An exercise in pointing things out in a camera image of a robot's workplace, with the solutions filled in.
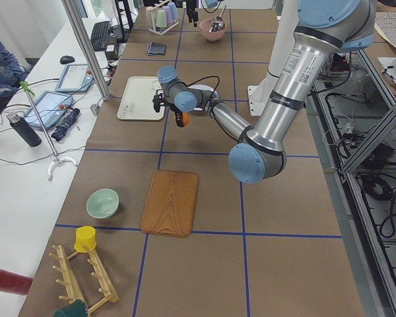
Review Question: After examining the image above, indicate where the dark green cup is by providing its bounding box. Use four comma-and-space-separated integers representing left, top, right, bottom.
53, 299, 88, 317

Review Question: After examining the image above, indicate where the teach pendant tablet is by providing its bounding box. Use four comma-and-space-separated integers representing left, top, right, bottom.
55, 63, 93, 93
34, 90, 73, 130

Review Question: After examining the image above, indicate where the blue pastel cup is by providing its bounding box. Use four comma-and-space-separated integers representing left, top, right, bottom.
168, 2, 179, 20

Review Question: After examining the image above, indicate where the green-tipped metal stand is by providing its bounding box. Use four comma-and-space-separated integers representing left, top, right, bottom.
20, 81, 78, 182

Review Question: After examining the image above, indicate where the metal scoop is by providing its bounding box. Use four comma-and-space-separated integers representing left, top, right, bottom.
210, 5, 226, 32

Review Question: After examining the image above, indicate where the black water bottle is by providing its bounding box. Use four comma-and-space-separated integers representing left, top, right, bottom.
7, 112, 42, 147

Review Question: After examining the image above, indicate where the orange fruit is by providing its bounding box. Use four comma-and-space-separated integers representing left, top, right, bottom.
180, 112, 190, 127

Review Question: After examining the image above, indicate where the seated person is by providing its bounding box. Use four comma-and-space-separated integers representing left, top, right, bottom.
0, 40, 28, 111

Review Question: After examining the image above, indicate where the purple pastel cup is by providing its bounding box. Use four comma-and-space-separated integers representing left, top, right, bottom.
162, 5, 173, 25

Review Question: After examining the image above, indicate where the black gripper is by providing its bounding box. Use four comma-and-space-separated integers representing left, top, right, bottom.
152, 89, 182, 127

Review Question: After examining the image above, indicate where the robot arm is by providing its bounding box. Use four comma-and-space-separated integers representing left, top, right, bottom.
181, 0, 222, 27
153, 1, 377, 184

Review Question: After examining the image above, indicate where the green bowl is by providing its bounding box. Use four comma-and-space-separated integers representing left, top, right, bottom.
86, 188, 119, 219

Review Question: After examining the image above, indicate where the grey folded cloth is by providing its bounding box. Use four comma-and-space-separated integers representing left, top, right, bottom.
147, 42, 167, 55

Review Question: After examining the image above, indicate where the black keyboard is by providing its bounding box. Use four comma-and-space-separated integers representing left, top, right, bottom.
90, 20, 111, 52

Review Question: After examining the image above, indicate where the yellow cup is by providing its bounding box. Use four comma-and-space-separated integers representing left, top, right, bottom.
74, 226, 97, 253

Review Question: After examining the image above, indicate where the green pastel cup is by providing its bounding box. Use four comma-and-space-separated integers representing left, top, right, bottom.
156, 9, 167, 28

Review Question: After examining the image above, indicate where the red cylinder bottle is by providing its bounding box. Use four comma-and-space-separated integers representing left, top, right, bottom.
0, 269, 33, 295

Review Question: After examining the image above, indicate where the white wire cup rack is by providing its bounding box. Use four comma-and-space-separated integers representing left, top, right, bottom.
146, 1, 179, 35

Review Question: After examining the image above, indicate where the folded blue umbrella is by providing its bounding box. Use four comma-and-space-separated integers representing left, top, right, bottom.
51, 108, 81, 141

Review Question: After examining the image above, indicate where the pink bowl with ice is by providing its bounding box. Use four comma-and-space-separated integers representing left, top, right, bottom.
199, 18, 227, 42

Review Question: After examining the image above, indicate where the wooden cutting board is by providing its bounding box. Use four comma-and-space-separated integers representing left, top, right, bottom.
140, 170, 199, 237

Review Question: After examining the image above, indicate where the aluminium frame post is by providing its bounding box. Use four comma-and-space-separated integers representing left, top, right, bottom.
61, 0, 111, 101

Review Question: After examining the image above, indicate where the wooden peg rack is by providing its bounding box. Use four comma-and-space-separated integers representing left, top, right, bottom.
49, 245, 119, 316

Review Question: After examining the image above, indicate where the cream bear tray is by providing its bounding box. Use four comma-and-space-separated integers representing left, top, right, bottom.
116, 76, 164, 121

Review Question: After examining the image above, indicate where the far teach pendant tablet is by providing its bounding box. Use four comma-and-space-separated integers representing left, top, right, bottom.
55, 63, 93, 93

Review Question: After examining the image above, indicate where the black computer mouse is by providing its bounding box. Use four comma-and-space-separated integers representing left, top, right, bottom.
59, 55, 75, 65

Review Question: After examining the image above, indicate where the near teach pendant tablet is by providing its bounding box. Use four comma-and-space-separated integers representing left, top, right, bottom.
34, 90, 73, 130

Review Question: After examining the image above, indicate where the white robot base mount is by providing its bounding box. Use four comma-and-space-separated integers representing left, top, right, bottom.
247, 85, 272, 116

